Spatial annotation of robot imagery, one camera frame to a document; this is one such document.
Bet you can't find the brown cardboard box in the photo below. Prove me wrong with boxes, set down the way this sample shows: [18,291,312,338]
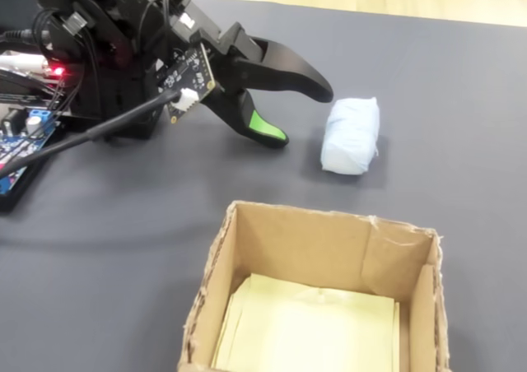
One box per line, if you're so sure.
[177,200,452,372]

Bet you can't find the black power plug cable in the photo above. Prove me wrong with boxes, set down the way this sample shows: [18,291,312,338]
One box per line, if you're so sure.
[0,27,47,46]

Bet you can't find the thin black wire bundle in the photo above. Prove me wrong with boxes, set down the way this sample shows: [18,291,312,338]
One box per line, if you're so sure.
[31,8,102,120]

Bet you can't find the blue controller circuit board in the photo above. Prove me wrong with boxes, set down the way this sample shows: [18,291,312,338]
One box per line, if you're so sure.
[0,105,63,196]

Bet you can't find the grey table mat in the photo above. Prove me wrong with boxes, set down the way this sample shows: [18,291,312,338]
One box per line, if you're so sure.
[0,0,527,372]

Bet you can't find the light blue yarn-wrapped block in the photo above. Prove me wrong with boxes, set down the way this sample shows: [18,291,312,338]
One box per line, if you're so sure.
[319,96,381,177]

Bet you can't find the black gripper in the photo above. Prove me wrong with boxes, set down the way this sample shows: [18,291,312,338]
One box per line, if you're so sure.
[167,0,334,150]

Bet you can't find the thick black camera cable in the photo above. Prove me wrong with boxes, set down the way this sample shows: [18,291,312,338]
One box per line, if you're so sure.
[0,91,182,179]

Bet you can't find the black camera circuit board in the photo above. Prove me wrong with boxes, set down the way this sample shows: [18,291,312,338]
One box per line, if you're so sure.
[158,44,217,124]

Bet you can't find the pale yellow paper sheets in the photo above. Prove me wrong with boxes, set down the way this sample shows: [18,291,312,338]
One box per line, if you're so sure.
[211,272,402,372]

